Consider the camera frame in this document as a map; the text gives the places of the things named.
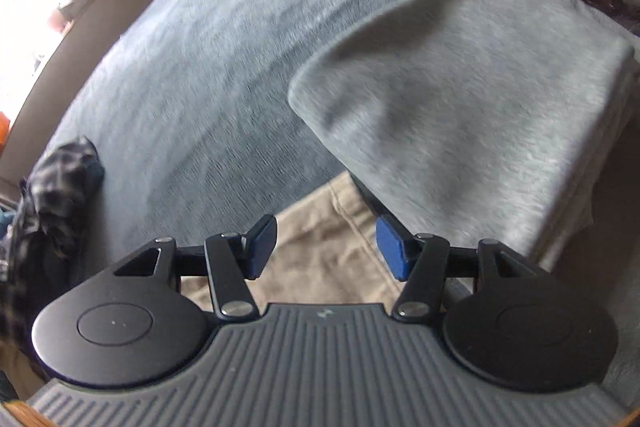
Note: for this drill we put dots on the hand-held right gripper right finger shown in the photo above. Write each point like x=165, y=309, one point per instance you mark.
x=392, y=247

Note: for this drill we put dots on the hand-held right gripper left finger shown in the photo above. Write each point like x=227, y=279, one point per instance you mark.
x=262, y=247

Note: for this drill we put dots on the beige pants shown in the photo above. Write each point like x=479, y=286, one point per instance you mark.
x=310, y=257

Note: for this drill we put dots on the grey folded towel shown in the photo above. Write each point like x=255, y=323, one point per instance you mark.
x=450, y=82

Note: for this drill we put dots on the small blue cloth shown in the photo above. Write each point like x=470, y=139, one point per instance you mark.
x=96, y=172

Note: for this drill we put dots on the grey bed cover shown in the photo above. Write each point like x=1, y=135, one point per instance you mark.
x=200, y=57

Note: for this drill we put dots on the plaid shirt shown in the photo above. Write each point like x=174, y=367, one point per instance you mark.
x=50, y=187

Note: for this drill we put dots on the orange bag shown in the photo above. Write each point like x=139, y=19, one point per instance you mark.
x=4, y=127

